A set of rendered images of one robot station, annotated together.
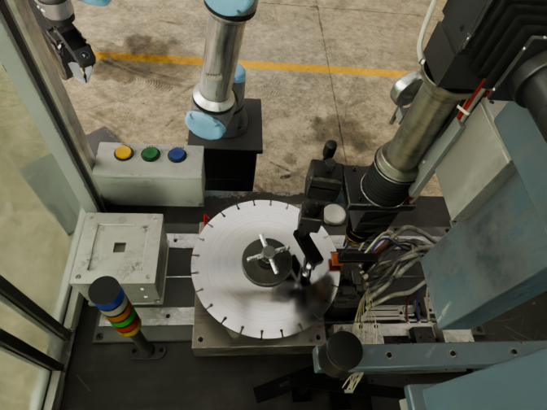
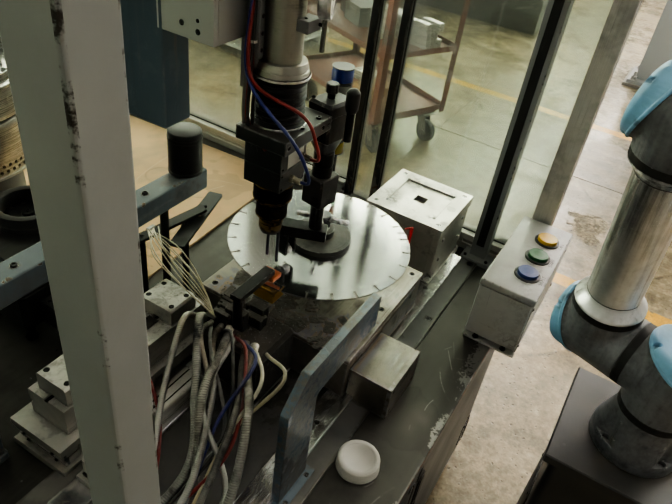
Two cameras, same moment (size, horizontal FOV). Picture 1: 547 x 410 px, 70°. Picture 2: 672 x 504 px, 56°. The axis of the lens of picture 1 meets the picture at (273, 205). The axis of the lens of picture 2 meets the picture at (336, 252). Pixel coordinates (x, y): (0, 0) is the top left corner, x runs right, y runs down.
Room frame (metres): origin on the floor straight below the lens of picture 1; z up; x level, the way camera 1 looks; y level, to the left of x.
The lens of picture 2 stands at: (0.96, -0.72, 1.62)
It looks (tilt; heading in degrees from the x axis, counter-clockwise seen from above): 37 degrees down; 128
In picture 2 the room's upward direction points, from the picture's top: 9 degrees clockwise
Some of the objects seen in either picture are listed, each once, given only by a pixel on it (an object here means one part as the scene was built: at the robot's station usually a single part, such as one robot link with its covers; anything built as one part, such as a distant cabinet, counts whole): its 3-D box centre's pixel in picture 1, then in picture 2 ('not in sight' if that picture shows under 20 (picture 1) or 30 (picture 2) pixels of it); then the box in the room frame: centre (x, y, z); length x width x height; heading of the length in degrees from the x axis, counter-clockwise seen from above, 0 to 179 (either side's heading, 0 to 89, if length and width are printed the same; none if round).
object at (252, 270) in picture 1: (267, 259); (320, 232); (0.37, -0.01, 0.96); 0.11 x 0.11 x 0.03
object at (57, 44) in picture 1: (65, 32); not in sight; (0.87, 0.64, 1.05); 0.09 x 0.08 x 0.12; 51
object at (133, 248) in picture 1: (125, 260); (414, 226); (0.36, 0.33, 0.82); 0.18 x 0.18 x 0.15; 12
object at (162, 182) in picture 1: (154, 176); (519, 282); (0.62, 0.35, 0.82); 0.28 x 0.11 x 0.15; 102
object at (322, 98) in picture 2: (317, 197); (325, 147); (0.41, -0.08, 1.17); 0.06 x 0.05 x 0.20; 93
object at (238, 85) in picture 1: (225, 85); (669, 374); (0.95, 0.22, 0.91); 0.13 x 0.12 x 0.14; 174
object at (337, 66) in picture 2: (107, 293); (342, 73); (0.17, 0.22, 1.14); 0.05 x 0.04 x 0.03; 12
